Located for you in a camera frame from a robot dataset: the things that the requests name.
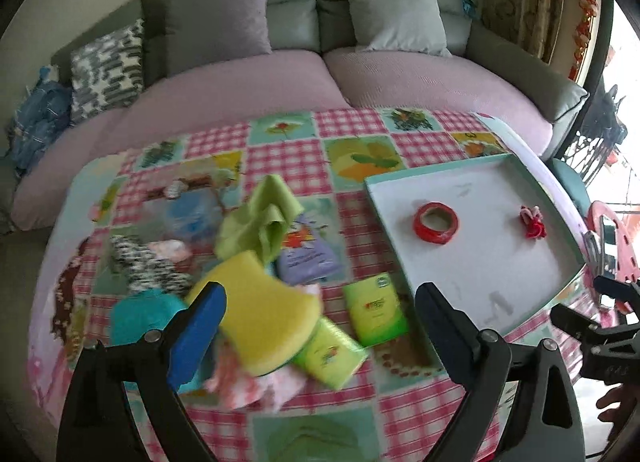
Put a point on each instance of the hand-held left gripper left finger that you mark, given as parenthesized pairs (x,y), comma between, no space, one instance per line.
(200,332)

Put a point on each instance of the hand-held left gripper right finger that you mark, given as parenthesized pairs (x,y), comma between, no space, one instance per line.
(440,332)

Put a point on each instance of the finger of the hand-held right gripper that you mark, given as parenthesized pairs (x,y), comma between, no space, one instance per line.
(575,322)
(617,292)

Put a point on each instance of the yellow sponge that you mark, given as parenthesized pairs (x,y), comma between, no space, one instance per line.
(260,312)

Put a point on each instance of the pink floral cloth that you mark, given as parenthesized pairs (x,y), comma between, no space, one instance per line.
(240,384)

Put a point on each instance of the white tray with teal rim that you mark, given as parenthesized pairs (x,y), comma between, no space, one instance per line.
(475,272)

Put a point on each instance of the leopard print scrunchie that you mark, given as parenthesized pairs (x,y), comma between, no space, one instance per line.
(145,267)

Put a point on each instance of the pink fluffy scrunchie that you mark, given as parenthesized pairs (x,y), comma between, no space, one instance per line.
(170,249)

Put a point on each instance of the light green packet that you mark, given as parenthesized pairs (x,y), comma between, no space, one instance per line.
(330,352)

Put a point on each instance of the green cloth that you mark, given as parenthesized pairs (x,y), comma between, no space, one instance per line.
(265,212)

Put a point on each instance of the person's right hand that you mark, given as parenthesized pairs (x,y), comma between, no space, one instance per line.
(615,402)

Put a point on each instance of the pink chair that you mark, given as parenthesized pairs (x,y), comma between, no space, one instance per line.
(627,252)

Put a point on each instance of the teal cloth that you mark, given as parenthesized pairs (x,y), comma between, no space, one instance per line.
(140,317)

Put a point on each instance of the green tissue packet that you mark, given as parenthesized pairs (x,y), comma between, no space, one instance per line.
(375,312)

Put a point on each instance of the red tape roll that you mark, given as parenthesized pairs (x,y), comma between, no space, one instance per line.
(422,229)

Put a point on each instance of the teal stool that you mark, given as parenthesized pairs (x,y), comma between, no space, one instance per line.
(572,187)

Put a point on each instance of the clear plastic box blue item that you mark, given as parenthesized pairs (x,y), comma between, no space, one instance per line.
(190,212)

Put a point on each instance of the purple wipes packet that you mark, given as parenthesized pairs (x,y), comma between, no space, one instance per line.
(305,262)

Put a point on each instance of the dark metal railing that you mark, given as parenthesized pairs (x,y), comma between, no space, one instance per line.
(595,137)

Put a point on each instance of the pink checked printed tablecloth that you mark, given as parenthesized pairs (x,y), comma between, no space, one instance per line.
(290,162)

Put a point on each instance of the pink sofa cover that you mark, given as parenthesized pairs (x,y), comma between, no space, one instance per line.
(250,82)

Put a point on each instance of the blue denim clothing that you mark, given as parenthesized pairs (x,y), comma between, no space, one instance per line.
(42,117)

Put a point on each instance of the red hanging decoration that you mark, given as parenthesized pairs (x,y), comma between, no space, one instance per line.
(585,22)

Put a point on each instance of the black and white patterned pillow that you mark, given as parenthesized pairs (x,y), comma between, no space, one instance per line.
(107,72)

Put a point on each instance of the purple grey pillow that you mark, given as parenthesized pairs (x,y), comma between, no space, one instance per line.
(220,22)

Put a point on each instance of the light grey pillow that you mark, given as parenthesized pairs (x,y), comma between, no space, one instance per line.
(395,17)

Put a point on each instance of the small teal object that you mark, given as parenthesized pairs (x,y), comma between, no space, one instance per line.
(467,4)

